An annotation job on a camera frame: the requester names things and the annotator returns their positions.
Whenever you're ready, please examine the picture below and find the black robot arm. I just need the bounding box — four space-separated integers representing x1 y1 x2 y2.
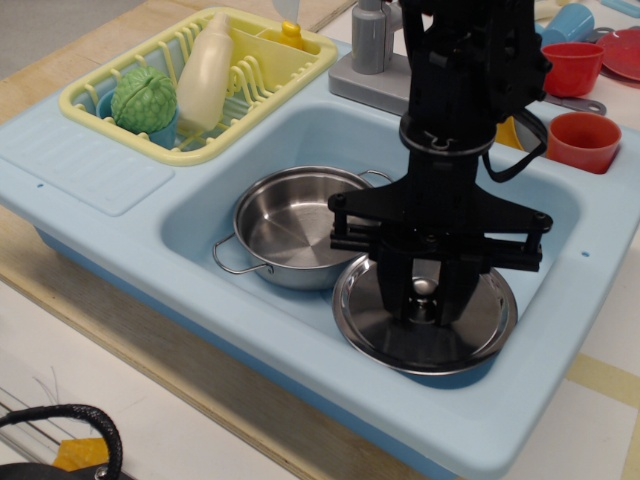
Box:
328 1 552 325

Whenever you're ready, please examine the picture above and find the light blue toy sink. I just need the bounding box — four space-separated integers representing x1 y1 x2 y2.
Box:
1 75 639 479

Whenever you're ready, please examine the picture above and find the orange plastic cup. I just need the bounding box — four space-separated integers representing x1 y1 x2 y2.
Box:
546 112 622 175

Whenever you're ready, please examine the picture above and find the round steel pot lid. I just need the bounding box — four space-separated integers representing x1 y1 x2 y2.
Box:
332 255 518 376

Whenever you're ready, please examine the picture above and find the cream plastic bottle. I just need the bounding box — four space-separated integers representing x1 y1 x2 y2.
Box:
176 11 234 132

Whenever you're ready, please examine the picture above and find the small steel pot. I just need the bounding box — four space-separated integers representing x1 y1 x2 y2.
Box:
212 165 392 291

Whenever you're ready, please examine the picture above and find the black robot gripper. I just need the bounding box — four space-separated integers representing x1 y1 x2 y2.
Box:
328 131 553 327

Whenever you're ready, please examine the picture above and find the blue cup in rack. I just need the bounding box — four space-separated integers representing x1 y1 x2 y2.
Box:
96 90 178 149

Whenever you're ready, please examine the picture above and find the yellow dish brush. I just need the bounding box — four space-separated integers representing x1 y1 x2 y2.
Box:
495 117 524 151

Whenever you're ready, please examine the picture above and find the blue plastic cup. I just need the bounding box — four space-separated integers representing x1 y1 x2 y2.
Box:
538 3 595 47

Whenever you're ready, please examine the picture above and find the green toy cabbage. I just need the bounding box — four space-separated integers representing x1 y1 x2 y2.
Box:
111 66 177 134

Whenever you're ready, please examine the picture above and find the yellow tape piece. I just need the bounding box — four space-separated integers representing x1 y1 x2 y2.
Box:
52 438 109 472

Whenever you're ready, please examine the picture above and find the yellow dish drying rack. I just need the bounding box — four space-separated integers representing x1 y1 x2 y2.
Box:
58 7 338 166

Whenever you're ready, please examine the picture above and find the black braided cable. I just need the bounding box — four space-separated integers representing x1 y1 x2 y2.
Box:
0 403 124 480

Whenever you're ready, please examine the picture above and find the grey toy faucet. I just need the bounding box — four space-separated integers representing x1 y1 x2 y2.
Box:
329 0 411 115

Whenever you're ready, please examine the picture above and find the red plastic plate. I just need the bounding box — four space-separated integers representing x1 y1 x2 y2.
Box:
596 29 640 81

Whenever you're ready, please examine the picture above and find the grey toy utensil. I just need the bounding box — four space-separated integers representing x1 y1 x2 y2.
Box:
544 94 607 116

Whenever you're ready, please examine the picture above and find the small yellow bottle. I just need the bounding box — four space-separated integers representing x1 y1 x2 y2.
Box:
279 20 304 50

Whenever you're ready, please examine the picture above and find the red cup with handle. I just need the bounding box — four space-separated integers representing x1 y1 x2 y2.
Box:
542 42 604 97

